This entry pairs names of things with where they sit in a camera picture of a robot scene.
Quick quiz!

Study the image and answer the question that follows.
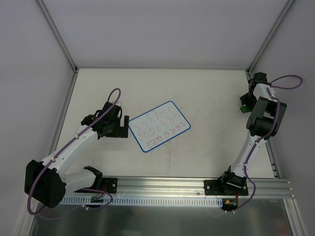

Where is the purple cable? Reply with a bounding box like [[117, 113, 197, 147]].
[[231, 75, 304, 213], [26, 88, 122, 216]]

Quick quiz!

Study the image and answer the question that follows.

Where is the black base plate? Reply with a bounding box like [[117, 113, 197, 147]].
[[204, 179, 249, 196], [101, 177, 118, 194]]

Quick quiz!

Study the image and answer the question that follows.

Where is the right aluminium frame post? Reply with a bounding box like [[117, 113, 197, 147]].
[[246, 0, 296, 177]]

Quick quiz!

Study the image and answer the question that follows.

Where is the left aluminium frame post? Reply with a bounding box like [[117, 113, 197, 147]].
[[36, 0, 79, 175]]

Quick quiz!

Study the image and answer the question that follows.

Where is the green bone-shaped eraser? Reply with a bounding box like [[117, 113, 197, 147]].
[[240, 105, 250, 113]]

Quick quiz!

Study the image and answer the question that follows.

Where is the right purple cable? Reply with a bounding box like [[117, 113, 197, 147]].
[[231, 75, 304, 213]]

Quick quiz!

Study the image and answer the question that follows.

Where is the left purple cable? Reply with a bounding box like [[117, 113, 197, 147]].
[[26, 88, 122, 216]]

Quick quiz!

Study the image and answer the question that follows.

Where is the aluminium frame post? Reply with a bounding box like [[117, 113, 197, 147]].
[[246, 0, 296, 177], [36, 0, 79, 175]]

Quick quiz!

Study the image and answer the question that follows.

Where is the aluminium mounting rail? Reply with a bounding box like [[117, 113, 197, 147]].
[[115, 177, 295, 199]]

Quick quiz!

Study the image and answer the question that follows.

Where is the blue framed whiteboard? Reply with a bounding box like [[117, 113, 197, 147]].
[[129, 101, 191, 153]]

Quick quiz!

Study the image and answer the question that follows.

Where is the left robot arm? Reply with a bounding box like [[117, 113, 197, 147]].
[[24, 102, 129, 208]]

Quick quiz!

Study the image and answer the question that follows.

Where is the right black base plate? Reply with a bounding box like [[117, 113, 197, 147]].
[[204, 179, 249, 196]]

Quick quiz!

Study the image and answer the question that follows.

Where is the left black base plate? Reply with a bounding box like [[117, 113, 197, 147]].
[[101, 177, 118, 194]]

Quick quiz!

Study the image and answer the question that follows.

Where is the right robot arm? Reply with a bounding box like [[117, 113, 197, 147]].
[[210, 72, 287, 196]]

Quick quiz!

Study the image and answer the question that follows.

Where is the white slotted cable duct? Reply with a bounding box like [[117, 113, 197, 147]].
[[61, 195, 223, 208]]

